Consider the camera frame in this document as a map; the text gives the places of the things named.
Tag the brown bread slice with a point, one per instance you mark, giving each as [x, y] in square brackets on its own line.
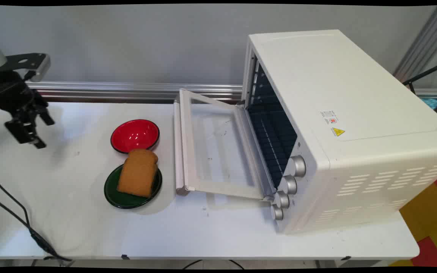
[138, 173]

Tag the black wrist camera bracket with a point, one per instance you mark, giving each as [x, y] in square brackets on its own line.
[29, 64]

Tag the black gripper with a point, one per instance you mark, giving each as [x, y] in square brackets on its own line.
[8, 93]

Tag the silver oven knob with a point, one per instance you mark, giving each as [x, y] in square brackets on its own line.
[282, 199]
[297, 166]
[277, 212]
[289, 185]

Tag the green plate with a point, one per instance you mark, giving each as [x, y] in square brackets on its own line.
[114, 189]

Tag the black tripod stand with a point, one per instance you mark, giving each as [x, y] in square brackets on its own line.
[429, 81]

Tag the aluminium frame rail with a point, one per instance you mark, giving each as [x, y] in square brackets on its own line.
[135, 91]

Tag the yellow warning sticker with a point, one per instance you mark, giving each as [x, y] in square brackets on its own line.
[338, 132]

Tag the aluminium frame post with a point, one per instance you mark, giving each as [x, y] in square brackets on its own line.
[423, 41]

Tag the glass oven door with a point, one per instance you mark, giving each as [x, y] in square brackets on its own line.
[218, 146]

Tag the red bowl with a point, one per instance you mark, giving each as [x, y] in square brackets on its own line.
[135, 135]

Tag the white toaster oven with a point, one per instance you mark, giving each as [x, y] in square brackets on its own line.
[355, 125]

